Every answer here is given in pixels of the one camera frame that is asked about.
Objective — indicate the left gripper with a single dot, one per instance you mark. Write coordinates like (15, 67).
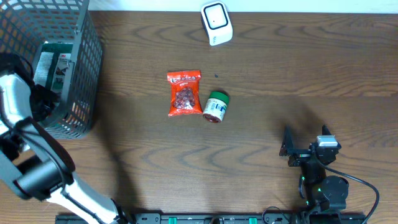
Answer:
(46, 94)

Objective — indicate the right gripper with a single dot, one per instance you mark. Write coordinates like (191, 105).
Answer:
(288, 149)

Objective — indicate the green-lid seasoning jar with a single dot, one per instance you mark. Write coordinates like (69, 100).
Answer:
(216, 107)

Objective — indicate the red snack bag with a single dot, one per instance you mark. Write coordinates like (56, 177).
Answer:
(184, 87)

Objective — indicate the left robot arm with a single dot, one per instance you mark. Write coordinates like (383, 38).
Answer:
(33, 163)

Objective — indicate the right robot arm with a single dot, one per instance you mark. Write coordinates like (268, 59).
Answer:
(325, 195)

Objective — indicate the white barcode scanner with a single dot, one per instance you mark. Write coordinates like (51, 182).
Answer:
(216, 23)

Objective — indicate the green 3M product package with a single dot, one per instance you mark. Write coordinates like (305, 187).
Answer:
(53, 66)

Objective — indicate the grey plastic mesh basket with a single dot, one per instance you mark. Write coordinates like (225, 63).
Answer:
(27, 25)

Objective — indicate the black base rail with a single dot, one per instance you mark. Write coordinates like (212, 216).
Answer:
(272, 218)

